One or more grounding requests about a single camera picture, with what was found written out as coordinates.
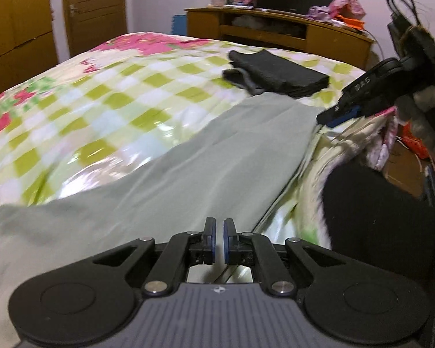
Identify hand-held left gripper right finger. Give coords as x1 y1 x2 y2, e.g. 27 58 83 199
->
223 217 354 296

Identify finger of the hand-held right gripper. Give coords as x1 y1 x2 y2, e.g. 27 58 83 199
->
316 106 361 128

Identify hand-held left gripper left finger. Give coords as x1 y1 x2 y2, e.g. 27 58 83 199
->
80 217 217 296

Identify grey-green pants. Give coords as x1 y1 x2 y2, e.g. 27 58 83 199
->
0 92 327 348

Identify orange cloth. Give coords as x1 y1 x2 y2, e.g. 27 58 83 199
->
402 122 430 159

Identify wooden side cabinet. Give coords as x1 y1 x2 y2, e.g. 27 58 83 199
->
184 6 376 70

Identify dark folded clothes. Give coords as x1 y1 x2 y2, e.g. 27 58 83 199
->
222 49 330 99

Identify person's black clothed leg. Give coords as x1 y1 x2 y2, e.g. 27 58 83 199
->
321 159 435 348

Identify checkered floral bed quilt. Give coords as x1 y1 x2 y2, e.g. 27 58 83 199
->
0 32 397 262

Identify brown wooden door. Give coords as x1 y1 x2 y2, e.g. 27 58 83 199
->
61 0 127 59

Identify brown wooden wardrobe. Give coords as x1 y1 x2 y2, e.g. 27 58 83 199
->
0 0 59 95

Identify black cable bundle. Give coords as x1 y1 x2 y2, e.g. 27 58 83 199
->
386 0 435 80

